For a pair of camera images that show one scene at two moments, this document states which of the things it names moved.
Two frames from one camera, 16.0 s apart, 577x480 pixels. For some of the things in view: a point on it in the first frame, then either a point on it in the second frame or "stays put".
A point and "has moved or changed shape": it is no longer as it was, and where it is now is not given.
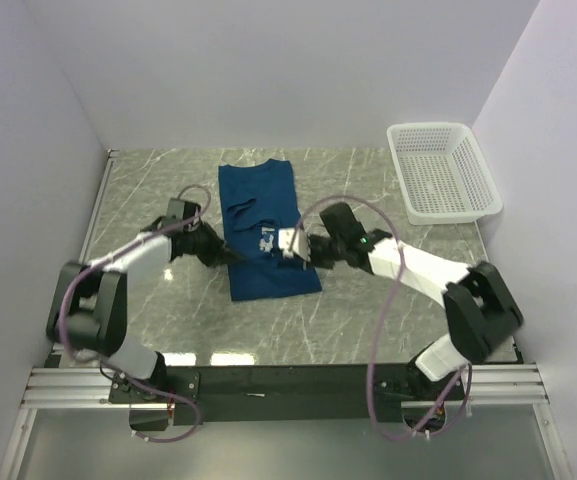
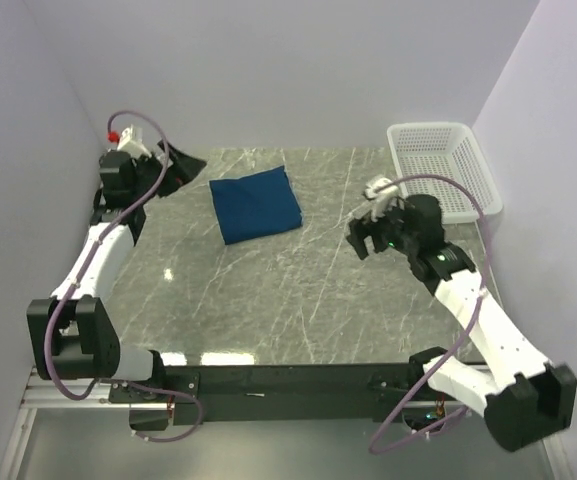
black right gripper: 314,261 → 358,231
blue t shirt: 258,199 has moved or changed shape
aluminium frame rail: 61,387 stays put
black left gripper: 218,250 → 183,168
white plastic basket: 442,173 stays put
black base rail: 198,394 stays put
